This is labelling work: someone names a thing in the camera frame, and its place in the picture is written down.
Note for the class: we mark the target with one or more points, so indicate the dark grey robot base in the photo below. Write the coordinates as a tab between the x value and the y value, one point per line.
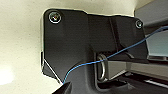
70	43

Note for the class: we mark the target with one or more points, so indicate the silver base bolt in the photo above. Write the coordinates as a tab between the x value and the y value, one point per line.
55	17
139	24

